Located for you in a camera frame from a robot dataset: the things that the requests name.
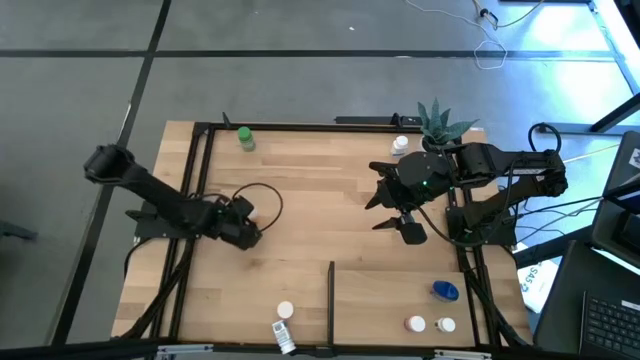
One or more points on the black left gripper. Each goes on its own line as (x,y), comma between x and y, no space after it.
(235,225)

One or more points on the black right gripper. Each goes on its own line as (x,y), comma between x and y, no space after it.
(425,175)

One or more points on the blue Tums bottle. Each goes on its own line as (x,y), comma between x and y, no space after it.
(445,291)

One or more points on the red bottle white cap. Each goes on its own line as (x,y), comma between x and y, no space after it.
(415,324)

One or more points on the tall white bottle grey label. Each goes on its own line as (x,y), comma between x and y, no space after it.
(282,336)

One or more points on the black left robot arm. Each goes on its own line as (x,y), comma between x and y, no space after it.
(150,187)

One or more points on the white bottle blue label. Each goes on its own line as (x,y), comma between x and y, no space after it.
(401,142)

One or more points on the green caffeine pill bottle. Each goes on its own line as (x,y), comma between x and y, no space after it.
(245,135)

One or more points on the succulent plant in white pot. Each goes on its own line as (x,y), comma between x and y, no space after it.
(436,130)

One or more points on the black desk foot bar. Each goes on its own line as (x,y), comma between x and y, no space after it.
(550,248)

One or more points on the black desk surface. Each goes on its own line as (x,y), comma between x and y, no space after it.
(565,300)

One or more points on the black floor stand foot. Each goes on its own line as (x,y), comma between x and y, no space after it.
(15,231)

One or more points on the black rig front beam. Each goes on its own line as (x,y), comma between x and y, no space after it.
(50,354)

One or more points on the dark grey computer equipment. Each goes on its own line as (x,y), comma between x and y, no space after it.
(620,220)

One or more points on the black laptop keyboard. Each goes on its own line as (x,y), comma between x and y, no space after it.
(610,325)

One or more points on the black bracket bar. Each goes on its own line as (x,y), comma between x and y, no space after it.
(365,120)

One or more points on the black aluminium table frame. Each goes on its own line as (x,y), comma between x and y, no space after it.
(300,127)

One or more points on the silver metal bracket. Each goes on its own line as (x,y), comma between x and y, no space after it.
(460,355)
(185,348)

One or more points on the black desk leg frame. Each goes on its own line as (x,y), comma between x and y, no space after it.
(575,128)

